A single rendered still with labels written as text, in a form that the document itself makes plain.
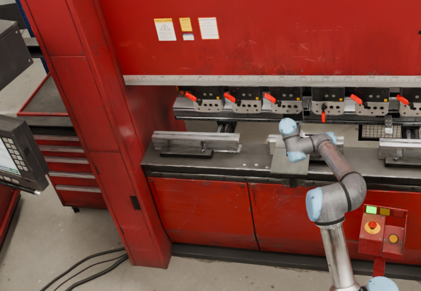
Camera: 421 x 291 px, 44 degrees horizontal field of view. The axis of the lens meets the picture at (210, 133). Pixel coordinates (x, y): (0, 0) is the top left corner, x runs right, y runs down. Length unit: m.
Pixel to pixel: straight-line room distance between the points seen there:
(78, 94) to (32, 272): 1.64
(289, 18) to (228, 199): 1.16
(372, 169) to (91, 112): 1.44
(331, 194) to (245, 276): 1.53
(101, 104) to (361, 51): 1.24
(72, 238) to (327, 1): 2.53
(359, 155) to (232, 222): 0.86
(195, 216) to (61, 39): 1.35
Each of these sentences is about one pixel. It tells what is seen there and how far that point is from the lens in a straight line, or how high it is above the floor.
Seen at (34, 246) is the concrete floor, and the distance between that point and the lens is 4.01.
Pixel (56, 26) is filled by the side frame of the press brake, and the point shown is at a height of 1.81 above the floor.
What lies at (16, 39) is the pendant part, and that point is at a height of 1.89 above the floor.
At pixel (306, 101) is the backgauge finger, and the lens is 2.89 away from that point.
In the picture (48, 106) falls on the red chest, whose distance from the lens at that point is 3.45.
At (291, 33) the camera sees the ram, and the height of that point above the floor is 1.63.
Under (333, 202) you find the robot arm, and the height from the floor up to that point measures 1.33.
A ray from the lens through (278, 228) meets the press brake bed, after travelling 3.08.
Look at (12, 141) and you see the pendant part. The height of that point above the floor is 1.54.
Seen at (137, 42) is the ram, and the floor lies 1.59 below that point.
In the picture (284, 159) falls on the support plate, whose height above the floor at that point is 1.00.
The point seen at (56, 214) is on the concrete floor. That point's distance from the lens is 4.13.
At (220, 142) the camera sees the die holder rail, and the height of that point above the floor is 0.94.
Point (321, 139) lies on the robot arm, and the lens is 2.29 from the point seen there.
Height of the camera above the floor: 2.80
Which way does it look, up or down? 40 degrees down
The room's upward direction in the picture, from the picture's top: 11 degrees counter-clockwise
